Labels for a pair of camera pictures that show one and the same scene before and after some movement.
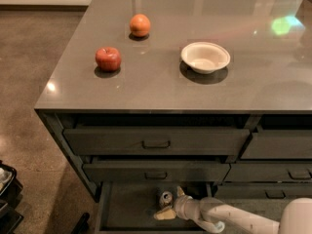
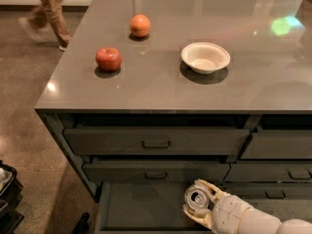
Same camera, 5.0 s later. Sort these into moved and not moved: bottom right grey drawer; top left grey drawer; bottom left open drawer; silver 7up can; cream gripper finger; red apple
Moved: silver 7up can; cream gripper finger
Not moved: top left grey drawer; red apple; bottom left open drawer; bottom right grey drawer
